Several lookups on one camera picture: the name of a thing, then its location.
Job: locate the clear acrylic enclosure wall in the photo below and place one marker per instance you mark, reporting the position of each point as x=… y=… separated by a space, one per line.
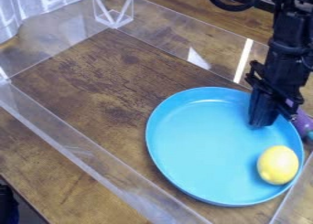
x=84 y=73

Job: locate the white curtain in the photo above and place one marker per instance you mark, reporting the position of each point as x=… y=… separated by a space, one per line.
x=16 y=10

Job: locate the blue plastic plate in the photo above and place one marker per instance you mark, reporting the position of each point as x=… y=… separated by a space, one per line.
x=205 y=148

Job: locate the purple toy eggplant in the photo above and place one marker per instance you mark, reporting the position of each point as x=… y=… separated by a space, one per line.
x=304 y=125

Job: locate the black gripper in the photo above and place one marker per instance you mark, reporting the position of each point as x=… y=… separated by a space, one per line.
x=276 y=81

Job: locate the yellow toy lemon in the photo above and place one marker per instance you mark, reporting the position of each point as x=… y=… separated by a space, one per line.
x=277 y=165

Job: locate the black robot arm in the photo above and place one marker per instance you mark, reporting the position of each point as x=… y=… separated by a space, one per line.
x=293 y=25

